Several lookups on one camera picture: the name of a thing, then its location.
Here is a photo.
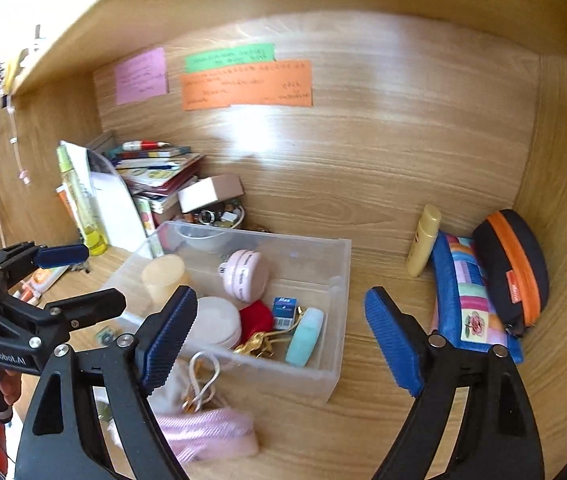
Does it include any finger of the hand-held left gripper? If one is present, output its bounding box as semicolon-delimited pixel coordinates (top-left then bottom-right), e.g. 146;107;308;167
0;241;90;289
0;287;128;342

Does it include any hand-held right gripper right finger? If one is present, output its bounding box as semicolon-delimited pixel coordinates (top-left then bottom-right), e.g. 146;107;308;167
363;286;547;480

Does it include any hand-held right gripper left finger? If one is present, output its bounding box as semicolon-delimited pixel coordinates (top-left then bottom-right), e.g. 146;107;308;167
14;285;199;480

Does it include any white round jar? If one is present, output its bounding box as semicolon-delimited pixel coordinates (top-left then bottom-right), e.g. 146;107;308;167
196;296;243;349

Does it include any beige plastic cup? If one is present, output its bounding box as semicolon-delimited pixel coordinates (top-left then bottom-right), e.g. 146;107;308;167
142;255;190;307

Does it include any light blue oval case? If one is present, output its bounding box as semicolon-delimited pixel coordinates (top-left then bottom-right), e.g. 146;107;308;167
285;307;325;366

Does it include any red velvet pouch gold top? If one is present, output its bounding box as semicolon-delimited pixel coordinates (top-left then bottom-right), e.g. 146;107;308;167
234;301;289;359

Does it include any pink round case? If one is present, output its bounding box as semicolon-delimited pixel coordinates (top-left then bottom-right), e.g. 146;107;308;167
218;250;270;304

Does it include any pink rope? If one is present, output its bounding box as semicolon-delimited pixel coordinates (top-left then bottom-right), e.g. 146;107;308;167
98;350;260;464

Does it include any clear plastic bin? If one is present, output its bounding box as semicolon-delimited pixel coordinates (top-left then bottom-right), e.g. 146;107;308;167
98;220;352;404

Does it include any blue Max staples box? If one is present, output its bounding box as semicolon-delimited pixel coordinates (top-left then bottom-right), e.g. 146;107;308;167
272;296;299;330

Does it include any person's left hand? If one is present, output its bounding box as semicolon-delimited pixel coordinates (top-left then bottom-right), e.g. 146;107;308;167
0;371;23;412

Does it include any green orange tube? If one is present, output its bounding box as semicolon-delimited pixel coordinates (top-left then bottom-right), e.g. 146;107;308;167
28;264;72;294

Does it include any marker pen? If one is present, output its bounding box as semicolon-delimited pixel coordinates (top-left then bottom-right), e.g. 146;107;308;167
12;284;40;307

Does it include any yellow-green spray bottle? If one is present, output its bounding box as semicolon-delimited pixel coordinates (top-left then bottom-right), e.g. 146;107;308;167
56;146;109;256

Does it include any white paper folder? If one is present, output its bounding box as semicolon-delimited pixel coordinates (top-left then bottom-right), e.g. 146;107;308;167
66;142;147;252

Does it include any blue patchwork pencil pouch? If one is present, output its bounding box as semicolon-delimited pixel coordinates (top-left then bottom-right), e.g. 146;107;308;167
428;230;525;366

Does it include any yellow lip balm tube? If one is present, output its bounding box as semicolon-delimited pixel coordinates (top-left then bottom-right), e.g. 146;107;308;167
406;204;443;278

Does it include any clear plastic bowl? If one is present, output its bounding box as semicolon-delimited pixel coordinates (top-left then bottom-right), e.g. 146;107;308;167
176;224;235;254

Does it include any stack of notebooks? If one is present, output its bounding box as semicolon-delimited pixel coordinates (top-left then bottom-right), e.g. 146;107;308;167
88;132;205;237

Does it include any black case orange zipper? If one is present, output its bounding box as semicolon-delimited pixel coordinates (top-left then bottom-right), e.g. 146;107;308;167
473;210;549;337

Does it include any small metal clutter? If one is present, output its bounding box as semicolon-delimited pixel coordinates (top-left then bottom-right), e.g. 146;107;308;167
184;200;247;231

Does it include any red white pen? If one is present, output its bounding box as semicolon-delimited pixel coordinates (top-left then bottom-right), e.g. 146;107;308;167
121;140;171;151

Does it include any small white box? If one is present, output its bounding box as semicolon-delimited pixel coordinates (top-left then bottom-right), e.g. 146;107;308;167
178;175;245;214

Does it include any pink sticky note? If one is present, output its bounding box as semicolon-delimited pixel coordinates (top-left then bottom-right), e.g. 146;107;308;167
115;47;169;106

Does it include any orange sticky note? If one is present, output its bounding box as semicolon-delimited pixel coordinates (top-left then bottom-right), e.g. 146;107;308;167
181;59;314;111

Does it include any green sticky note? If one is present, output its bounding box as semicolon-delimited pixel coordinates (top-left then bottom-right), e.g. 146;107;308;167
184;43;275;74

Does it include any wooden shelf board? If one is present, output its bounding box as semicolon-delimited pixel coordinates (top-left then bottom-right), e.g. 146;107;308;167
2;0;464;96

